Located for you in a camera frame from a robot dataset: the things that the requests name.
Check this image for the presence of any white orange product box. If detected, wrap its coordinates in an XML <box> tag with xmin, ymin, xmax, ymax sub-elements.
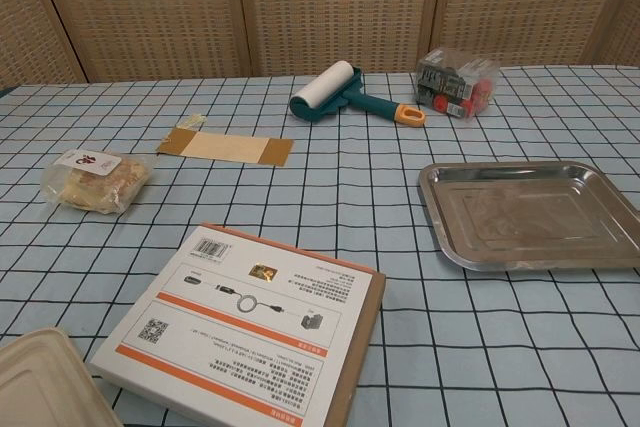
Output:
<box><xmin>85</xmin><ymin>223</ymin><xmax>389</xmax><ymax>427</ymax></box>

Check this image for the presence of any beige pulp container lid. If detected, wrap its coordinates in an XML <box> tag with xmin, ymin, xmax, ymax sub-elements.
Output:
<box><xmin>0</xmin><ymin>326</ymin><xmax>124</xmax><ymax>427</ymax></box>

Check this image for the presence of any teal lint roller orange handle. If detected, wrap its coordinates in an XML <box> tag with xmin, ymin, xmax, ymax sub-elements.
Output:
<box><xmin>289</xmin><ymin>60</ymin><xmax>429</xmax><ymax>127</ymax></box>

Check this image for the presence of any stainless steel tray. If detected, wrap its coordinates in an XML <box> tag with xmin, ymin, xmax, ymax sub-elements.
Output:
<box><xmin>418</xmin><ymin>160</ymin><xmax>640</xmax><ymax>272</ymax></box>

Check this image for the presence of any clear bag of small parts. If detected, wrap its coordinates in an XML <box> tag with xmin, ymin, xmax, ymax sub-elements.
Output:
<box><xmin>413</xmin><ymin>48</ymin><xmax>502</xmax><ymax>121</ymax></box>

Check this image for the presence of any blue checked tablecloth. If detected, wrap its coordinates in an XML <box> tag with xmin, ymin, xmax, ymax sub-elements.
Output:
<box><xmin>0</xmin><ymin>64</ymin><xmax>640</xmax><ymax>427</ymax></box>

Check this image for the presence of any brown cardboard card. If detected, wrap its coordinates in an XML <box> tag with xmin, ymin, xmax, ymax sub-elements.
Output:
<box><xmin>155</xmin><ymin>126</ymin><xmax>295</xmax><ymax>167</ymax></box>

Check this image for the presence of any clear bag of snacks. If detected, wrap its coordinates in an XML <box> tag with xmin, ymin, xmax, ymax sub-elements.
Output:
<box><xmin>40</xmin><ymin>147</ymin><xmax>154</xmax><ymax>216</ymax></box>

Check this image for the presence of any woven rattan folding screen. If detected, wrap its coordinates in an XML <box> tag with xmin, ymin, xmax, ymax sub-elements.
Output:
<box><xmin>0</xmin><ymin>0</ymin><xmax>640</xmax><ymax>91</ymax></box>

